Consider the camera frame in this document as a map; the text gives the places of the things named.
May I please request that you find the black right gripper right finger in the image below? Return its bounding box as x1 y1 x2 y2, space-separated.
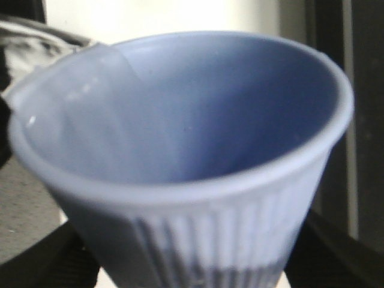
284 210 383 287

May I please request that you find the light blue ribbed cup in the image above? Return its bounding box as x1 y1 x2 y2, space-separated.
5 31 353 287

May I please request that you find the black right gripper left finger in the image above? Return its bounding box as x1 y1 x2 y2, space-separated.
1 222 100 287

